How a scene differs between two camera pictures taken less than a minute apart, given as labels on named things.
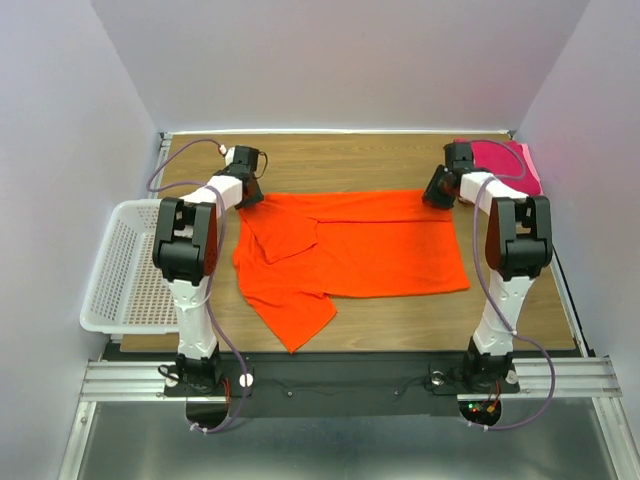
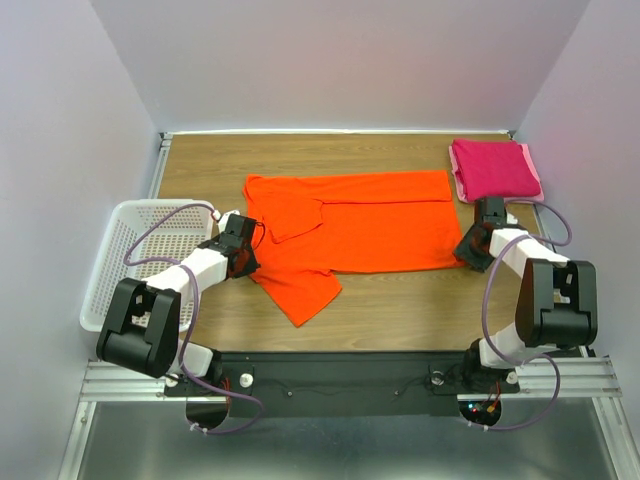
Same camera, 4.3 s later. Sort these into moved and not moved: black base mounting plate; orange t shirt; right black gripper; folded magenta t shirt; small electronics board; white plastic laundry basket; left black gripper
Moved: left black gripper; orange t shirt; right black gripper
Not moved: small electronics board; black base mounting plate; white plastic laundry basket; folded magenta t shirt
